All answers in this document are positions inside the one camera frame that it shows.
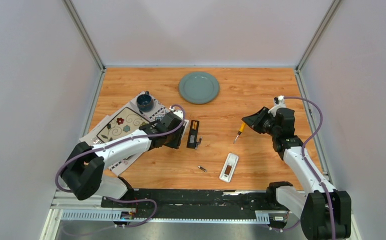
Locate purple cable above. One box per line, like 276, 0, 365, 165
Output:
284, 96, 336, 240
54, 104, 187, 194

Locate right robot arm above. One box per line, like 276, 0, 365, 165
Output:
242, 107, 351, 240

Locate loose battery from QR remote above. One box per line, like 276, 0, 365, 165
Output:
195, 137, 202, 149

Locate floral square plate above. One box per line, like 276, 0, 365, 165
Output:
96, 107, 149, 143

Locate yellow handled screwdriver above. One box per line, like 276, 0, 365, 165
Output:
233, 123, 246, 144

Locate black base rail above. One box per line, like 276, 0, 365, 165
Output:
101, 188, 287, 220

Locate patterned paper placemat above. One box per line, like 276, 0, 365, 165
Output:
79, 91, 170, 177

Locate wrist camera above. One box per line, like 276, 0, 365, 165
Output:
169, 104, 185, 120
268, 95, 286, 117

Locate metal fork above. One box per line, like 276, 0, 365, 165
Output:
92, 137, 102, 145

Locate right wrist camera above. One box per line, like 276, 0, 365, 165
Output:
268, 95, 286, 117

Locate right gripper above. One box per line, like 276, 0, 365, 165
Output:
242, 106, 279, 137

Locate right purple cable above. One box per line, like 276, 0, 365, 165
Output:
284, 96, 336, 240

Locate black remote control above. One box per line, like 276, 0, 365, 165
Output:
186, 120, 200, 149

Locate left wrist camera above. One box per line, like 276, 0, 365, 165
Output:
169, 104, 185, 120

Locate grey-green round plate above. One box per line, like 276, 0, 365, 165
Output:
178, 71, 220, 105

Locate white remote with batteries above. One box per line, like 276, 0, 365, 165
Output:
219, 153, 239, 183

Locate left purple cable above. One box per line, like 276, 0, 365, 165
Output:
54, 104, 187, 194

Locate dark blue cup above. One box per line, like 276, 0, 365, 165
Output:
136, 91, 154, 113

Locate white remote with QR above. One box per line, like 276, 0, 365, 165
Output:
181, 119, 190, 140

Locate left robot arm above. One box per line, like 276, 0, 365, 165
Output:
57, 110, 184, 208

